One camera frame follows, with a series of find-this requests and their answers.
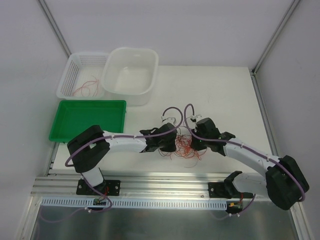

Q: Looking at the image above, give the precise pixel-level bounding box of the orange cable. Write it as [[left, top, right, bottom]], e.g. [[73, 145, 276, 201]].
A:
[[158, 133, 203, 169]]

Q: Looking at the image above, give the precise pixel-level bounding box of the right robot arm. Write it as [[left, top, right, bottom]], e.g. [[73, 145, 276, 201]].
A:
[[188, 115, 310, 210]]

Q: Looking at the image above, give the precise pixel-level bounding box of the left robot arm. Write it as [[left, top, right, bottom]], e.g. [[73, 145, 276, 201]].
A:
[[67, 122, 177, 195]]

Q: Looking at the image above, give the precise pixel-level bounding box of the green plastic tray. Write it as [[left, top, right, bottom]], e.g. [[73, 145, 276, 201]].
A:
[[48, 100, 127, 143]]

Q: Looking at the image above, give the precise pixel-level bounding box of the white plastic tub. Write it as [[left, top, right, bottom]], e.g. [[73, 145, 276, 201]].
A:
[[100, 47, 159, 106]]

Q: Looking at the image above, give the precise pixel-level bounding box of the white perforated basket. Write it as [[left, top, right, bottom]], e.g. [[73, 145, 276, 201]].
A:
[[56, 52, 108, 100]]

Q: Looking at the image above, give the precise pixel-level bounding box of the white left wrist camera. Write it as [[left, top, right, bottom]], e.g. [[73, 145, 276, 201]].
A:
[[161, 116, 177, 126]]

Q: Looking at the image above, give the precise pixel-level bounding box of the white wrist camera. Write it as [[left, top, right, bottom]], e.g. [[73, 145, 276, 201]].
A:
[[189, 114, 203, 123], [161, 116, 177, 126]]

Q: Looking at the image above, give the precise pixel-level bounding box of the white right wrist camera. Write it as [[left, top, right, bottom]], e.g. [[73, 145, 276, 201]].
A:
[[189, 114, 203, 123]]

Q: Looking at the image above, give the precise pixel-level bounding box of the aluminium extrusion rail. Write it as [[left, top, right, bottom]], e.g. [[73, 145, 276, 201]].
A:
[[32, 171, 271, 201]]

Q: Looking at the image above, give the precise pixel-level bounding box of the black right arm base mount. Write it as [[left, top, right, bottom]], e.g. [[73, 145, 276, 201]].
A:
[[207, 182, 241, 199]]

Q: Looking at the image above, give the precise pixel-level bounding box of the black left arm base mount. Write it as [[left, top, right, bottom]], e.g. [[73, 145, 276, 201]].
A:
[[76, 179, 121, 196]]

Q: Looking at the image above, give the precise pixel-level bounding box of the right aluminium frame post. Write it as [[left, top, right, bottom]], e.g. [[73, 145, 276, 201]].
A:
[[251, 0, 301, 76]]

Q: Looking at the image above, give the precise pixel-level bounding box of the aluminium frame post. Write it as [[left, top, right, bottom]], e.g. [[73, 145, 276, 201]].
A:
[[37, 0, 72, 58], [251, 0, 301, 76]]

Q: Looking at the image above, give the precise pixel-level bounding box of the red cable in basket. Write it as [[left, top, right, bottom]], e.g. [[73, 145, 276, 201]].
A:
[[72, 74, 101, 97]]

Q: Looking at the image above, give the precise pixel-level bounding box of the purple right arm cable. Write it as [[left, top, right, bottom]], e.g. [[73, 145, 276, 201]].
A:
[[184, 103, 307, 202]]

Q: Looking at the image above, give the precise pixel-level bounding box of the white slotted cable duct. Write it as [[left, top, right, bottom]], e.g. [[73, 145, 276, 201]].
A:
[[41, 197, 227, 211]]

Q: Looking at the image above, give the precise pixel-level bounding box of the left aluminium frame post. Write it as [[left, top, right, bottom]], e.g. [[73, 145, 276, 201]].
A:
[[37, 0, 72, 58]]

